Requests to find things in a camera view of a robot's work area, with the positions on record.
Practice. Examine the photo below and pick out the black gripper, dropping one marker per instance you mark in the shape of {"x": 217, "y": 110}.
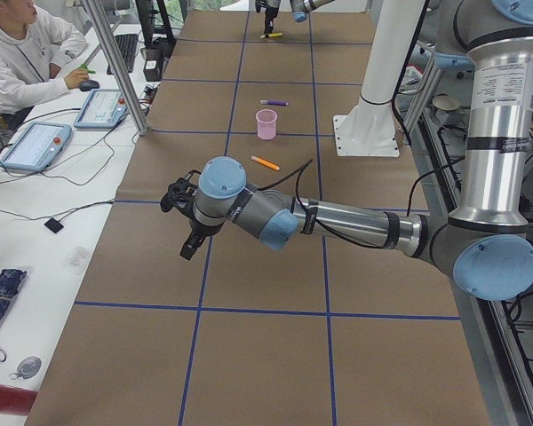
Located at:
{"x": 270, "y": 13}
{"x": 196, "y": 231}

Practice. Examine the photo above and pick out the purple marker pen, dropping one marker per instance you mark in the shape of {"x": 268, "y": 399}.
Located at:
{"x": 272, "y": 102}

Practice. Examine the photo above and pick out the orange marker pen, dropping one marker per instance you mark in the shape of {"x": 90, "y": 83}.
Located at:
{"x": 265, "y": 163}

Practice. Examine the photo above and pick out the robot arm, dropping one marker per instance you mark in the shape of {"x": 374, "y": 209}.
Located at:
{"x": 481, "y": 244}
{"x": 299, "y": 9}

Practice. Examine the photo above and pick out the pink mesh pen holder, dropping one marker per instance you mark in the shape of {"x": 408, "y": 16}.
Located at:
{"x": 266, "y": 120}

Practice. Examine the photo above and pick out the small black square device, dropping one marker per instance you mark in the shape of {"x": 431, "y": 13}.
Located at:
{"x": 53, "y": 224}

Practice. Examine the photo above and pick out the black keyboard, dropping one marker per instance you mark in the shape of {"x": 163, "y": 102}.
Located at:
{"x": 128, "y": 45}

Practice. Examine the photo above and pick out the far teach pendant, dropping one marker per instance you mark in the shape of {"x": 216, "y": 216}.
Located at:
{"x": 103, "y": 109}

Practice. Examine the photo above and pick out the teach pendant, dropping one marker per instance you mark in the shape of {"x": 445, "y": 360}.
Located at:
{"x": 37, "y": 147}
{"x": 103, "y": 109}

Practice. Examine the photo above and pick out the near teach pendant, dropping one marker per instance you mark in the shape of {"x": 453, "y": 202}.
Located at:
{"x": 37, "y": 147}

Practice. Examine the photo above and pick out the black computer mouse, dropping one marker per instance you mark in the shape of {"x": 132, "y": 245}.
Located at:
{"x": 88, "y": 85}

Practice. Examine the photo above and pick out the folded blue umbrella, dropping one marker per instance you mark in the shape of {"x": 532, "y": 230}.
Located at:
{"x": 10, "y": 283}

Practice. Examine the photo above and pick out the seated person in white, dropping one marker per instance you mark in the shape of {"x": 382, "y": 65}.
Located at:
{"x": 34, "y": 46}

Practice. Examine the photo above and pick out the red cylinder bottle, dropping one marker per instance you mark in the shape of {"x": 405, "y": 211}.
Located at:
{"x": 15, "y": 400}

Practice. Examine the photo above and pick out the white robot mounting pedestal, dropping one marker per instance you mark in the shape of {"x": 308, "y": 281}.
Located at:
{"x": 368, "y": 130}

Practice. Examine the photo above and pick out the aluminium frame post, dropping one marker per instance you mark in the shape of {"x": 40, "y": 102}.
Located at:
{"x": 107, "y": 42}

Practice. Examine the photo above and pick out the silver round keychain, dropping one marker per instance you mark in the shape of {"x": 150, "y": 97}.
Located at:
{"x": 27, "y": 368}

